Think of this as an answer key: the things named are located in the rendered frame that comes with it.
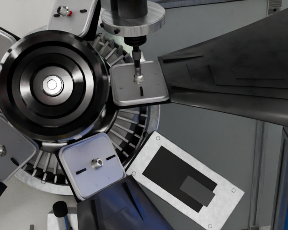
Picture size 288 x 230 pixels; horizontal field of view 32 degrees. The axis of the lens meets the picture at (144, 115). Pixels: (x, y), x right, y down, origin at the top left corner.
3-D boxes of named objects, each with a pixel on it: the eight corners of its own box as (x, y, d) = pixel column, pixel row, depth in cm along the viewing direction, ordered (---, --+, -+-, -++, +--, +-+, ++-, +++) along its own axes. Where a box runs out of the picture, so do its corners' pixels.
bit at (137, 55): (143, 81, 59) (140, 41, 56) (134, 82, 59) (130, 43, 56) (142, 76, 60) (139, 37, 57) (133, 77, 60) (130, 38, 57)
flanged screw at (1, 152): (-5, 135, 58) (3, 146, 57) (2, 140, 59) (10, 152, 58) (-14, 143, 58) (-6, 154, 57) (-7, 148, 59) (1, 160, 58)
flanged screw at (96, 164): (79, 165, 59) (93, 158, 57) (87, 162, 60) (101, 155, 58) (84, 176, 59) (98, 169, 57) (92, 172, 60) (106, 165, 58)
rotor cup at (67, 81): (14, 161, 64) (-12, 162, 51) (2, 50, 65) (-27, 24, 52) (126, 146, 65) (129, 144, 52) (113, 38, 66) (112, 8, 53)
